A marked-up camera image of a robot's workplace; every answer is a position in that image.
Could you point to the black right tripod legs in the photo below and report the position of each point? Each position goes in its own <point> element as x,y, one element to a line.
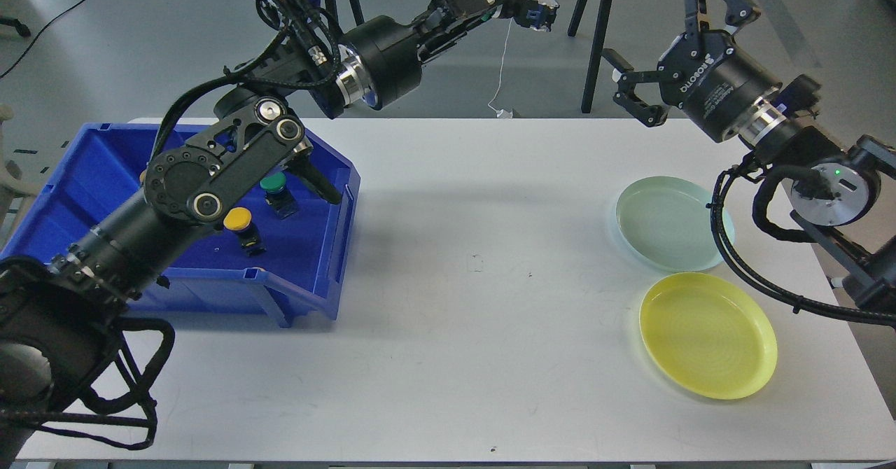
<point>597,46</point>

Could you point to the green push button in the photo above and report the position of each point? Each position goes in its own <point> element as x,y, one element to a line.
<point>278,196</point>

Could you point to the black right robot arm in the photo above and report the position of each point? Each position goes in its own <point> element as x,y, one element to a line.
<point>808,186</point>

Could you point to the yellow plate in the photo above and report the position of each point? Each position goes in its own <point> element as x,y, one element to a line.
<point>708,336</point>

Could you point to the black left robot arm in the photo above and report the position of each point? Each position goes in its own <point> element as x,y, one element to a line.
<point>69,353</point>

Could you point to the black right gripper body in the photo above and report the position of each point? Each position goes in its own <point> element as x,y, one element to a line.
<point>715,85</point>

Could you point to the blue plastic bin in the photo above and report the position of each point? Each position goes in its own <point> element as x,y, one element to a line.
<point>300,271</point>

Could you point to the green push button switch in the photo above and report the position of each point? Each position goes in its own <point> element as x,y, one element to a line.
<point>548,15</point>

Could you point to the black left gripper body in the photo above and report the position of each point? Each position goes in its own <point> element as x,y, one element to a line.
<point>380,60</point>

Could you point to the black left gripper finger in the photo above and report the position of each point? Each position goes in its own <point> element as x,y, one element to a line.
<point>525,13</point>
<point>439,32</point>

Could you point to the light green plate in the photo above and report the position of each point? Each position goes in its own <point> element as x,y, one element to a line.
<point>666,224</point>

